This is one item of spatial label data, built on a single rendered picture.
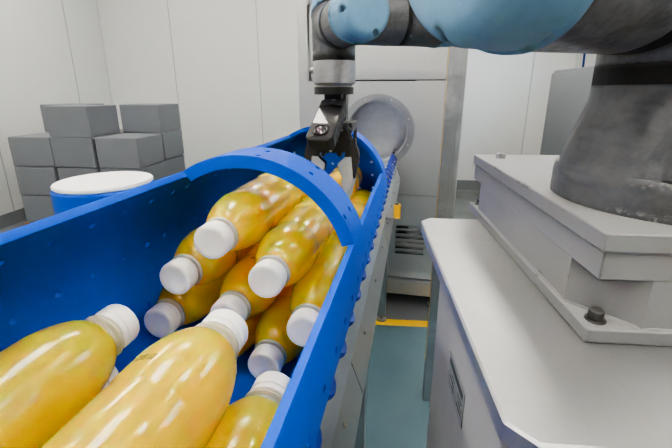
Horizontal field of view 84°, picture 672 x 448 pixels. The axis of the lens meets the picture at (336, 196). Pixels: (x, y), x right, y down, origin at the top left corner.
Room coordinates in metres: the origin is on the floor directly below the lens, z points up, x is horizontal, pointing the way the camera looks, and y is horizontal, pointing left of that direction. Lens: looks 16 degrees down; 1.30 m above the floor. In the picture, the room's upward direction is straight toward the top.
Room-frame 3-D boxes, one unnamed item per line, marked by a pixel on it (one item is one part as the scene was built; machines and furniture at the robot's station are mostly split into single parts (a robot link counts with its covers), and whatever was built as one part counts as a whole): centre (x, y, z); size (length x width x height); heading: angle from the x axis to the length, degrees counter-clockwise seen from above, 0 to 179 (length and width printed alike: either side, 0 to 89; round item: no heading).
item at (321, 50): (0.69, 0.00, 1.41); 0.09 x 0.08 x 0.11; 16
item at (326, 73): (0.69, 0.01, 1.33); 0.08 x 0.08 x 0.05
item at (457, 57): (1.36, -0.41, 0.85); 0.06 x 0.06 x 1.70; 78
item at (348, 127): (0.70, 0.00, 1.25); 0.09 x 0.08 x 0.12; 168
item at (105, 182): (1.15, 0.73, 1.03); 0.28 x 0.28 x 0.01
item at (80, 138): (3.59, 2.23, 0.59); 1.20 x 0.80 x 1.19; 85
